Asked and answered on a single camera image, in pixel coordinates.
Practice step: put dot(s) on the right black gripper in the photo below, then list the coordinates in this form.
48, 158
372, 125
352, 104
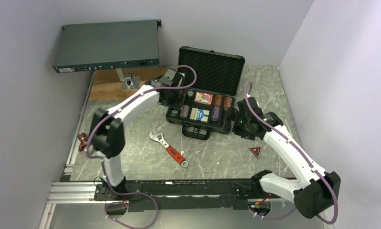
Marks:
244, 134

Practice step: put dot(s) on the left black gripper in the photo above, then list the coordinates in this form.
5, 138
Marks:
176, 102

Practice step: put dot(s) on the triangular all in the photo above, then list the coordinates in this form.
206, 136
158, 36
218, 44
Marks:
256, 151

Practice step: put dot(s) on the blue texas holdem card box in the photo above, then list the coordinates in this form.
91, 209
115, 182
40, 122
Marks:
200, 115

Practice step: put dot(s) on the red playing card deck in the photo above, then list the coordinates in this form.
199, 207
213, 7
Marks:
203, 98

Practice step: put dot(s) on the black poker set case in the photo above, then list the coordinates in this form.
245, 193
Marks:
210, 72

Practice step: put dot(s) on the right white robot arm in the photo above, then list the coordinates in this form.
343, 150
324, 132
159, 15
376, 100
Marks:
314, 191

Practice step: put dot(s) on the green chip in case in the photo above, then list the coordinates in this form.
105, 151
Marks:
190, 93

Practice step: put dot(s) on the brown chip stack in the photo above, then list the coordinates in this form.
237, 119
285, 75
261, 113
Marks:
227, 103

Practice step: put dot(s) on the purple chip stack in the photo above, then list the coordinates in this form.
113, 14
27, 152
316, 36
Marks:
216, 113

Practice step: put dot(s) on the orange black chip stack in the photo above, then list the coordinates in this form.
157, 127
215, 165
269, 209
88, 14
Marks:
218, 100

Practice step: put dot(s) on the wooden board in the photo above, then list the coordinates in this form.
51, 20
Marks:
107, 85

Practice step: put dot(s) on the copper pipe fitting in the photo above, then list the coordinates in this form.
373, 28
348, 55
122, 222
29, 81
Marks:
83, 139

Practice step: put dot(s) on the red handled adjustable wrench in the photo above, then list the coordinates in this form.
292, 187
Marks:
159, 137

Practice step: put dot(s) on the grey metal stand bracket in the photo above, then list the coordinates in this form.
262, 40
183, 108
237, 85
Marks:
129, 82

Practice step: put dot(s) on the grey rack-mount network unit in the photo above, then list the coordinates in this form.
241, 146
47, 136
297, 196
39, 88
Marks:
107, 45

